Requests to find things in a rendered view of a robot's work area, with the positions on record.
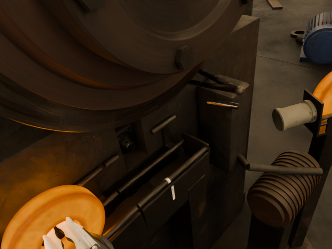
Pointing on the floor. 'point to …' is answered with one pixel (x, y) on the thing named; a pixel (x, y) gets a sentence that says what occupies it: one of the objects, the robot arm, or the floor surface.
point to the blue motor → (317, 40)
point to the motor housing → (279, 200)
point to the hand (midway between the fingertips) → (54, 226)
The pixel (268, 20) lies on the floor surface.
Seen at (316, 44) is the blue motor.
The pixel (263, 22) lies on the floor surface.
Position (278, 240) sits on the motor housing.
